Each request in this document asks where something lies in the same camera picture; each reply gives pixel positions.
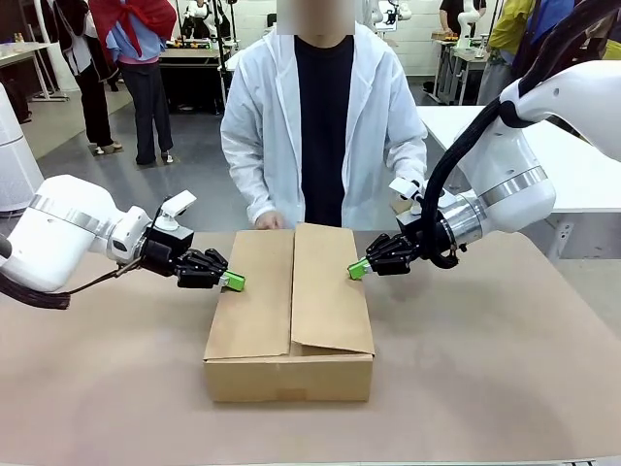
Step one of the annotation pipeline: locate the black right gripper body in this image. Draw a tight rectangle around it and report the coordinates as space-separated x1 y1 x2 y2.
396 213 441 266

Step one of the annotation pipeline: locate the person in yellow-green jacket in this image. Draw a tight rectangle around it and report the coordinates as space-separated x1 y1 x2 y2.
477 0 535 106

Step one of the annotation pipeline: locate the dark left arm cable bundle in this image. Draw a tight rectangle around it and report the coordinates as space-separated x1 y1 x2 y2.
0 232 147 311

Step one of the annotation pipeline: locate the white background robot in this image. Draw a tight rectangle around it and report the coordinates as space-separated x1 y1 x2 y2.
455 0 486 50
186 0 219 40
373 0 413 33

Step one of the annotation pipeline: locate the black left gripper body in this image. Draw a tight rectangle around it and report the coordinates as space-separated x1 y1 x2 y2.
143 225 196 279

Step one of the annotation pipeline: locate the bystander in black top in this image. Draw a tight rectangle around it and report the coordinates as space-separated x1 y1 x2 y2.
439 0 460 35

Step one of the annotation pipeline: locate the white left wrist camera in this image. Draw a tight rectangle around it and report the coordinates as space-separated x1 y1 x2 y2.
153 189 198 232

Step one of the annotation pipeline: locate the person's right hand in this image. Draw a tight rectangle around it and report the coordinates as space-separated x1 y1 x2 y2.
254 211 287 231

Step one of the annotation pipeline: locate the person with red scarf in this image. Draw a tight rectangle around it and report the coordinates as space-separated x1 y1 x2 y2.
89 0 179 166

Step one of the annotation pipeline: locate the black work table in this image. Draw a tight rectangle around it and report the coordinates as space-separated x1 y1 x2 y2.
159 46 229 116

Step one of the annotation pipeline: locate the brown cardboard box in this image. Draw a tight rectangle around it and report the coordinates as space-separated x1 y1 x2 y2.
202 222 376 404

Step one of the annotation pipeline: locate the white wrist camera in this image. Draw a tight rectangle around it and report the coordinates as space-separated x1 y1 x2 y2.
389 177 428 215
153 189 198 232

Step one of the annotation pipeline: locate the white side table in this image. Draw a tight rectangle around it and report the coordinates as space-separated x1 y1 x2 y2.
0 41 69 103

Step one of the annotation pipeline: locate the large white table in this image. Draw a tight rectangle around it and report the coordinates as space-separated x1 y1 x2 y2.
416 104 621 261

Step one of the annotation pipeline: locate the person in black-white clothes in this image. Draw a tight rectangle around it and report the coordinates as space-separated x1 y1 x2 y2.
50 0 122 156

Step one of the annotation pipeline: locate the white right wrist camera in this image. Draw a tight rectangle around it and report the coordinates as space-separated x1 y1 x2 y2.
389 177 428 215

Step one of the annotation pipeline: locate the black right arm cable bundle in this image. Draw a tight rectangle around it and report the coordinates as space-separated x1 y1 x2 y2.
417 0 621 271

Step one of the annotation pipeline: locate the person in white lab coat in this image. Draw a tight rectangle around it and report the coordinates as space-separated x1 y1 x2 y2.
220 0 428 230

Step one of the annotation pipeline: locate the grey background desk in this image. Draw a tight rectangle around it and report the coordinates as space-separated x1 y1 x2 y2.
434 38 486 106

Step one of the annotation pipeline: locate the person in dark blue apron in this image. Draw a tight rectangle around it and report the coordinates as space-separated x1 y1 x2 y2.
511 0 607 82

